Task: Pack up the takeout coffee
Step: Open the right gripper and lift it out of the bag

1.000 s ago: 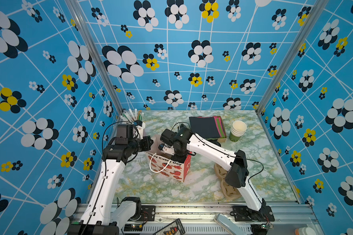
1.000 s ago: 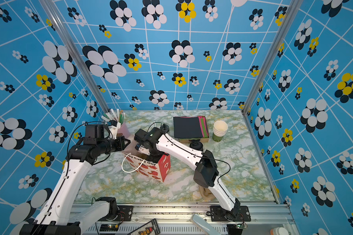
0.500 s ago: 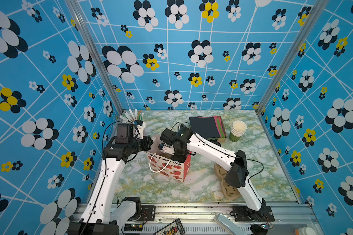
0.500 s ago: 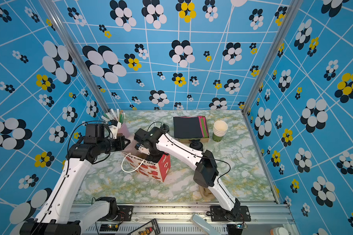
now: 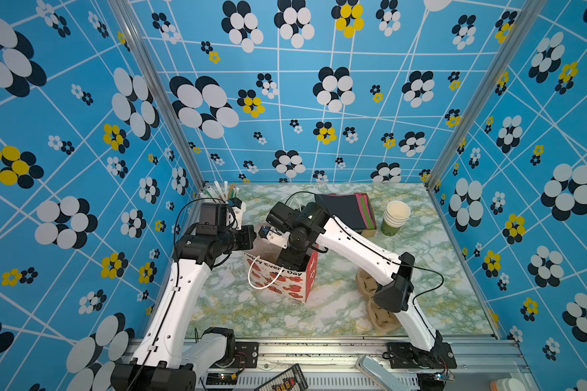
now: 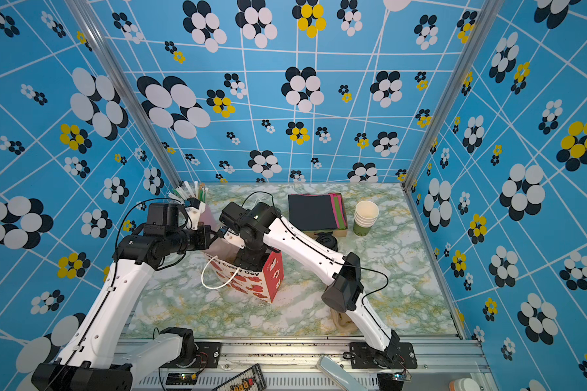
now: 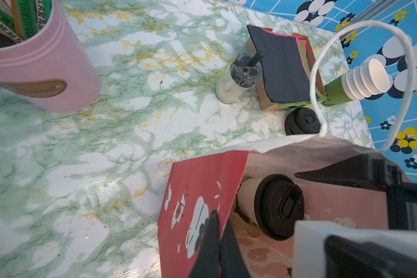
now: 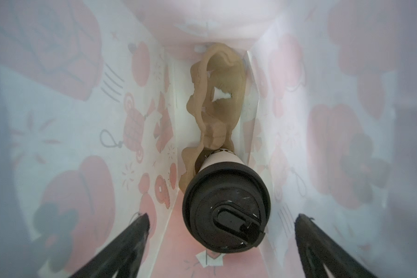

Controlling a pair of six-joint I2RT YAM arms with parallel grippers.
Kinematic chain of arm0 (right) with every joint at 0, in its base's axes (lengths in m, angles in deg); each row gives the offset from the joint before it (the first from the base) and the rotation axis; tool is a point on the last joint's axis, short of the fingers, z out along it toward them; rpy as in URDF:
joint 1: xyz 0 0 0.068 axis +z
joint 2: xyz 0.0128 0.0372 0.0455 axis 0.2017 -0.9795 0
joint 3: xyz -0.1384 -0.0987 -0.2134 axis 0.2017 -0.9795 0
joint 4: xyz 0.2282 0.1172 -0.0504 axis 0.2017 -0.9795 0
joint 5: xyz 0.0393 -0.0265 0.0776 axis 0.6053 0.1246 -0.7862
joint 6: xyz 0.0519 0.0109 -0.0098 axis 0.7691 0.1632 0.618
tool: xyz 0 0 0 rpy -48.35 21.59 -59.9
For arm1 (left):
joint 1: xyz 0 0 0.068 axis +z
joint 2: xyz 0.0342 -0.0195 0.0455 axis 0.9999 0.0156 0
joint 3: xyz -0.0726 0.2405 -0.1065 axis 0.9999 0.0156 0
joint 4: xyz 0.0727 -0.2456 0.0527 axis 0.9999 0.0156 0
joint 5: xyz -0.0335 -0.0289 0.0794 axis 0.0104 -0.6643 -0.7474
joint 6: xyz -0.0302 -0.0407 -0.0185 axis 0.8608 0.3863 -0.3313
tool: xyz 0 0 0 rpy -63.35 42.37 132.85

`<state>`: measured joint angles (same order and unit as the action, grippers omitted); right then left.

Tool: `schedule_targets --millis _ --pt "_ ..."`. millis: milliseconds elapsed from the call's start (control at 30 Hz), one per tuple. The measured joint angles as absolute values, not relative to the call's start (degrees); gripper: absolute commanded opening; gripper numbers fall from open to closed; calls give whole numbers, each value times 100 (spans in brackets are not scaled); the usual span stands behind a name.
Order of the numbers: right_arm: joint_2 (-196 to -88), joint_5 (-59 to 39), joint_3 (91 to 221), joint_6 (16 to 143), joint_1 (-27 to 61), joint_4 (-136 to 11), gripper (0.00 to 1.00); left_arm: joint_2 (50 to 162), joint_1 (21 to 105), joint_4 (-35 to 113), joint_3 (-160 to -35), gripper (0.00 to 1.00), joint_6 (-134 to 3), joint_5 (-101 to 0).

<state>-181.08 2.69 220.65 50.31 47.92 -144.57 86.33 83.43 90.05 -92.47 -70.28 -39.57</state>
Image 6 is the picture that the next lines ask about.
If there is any stack of coloured napkins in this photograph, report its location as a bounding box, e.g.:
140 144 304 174
288 192 348 233

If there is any red white paper gift bag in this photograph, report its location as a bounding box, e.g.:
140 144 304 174
201 239 285 303

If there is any pink straw holder cup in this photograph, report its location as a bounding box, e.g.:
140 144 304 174
199 203 221 231

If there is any orange capped white container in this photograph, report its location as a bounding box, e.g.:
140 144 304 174
449 377 481 391

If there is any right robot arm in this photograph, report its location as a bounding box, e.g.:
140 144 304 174
219 202 400 368

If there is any bundle of wrapped straws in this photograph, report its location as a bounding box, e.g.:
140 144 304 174
168 181 209 203

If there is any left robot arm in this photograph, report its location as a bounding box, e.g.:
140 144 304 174
31 198 212 390

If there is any brown cardboard cup carrier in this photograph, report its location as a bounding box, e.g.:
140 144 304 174
330 309 358 334

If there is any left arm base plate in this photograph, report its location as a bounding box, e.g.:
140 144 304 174
162 340 223 369

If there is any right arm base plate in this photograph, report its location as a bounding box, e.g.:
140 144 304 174
347 342 418 370

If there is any stack of paper cups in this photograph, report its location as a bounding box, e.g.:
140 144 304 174
353 200 380 236

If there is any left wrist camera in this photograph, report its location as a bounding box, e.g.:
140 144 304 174
184 198 205 230

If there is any grey white handheld device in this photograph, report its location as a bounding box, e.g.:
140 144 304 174
316 356 367 391

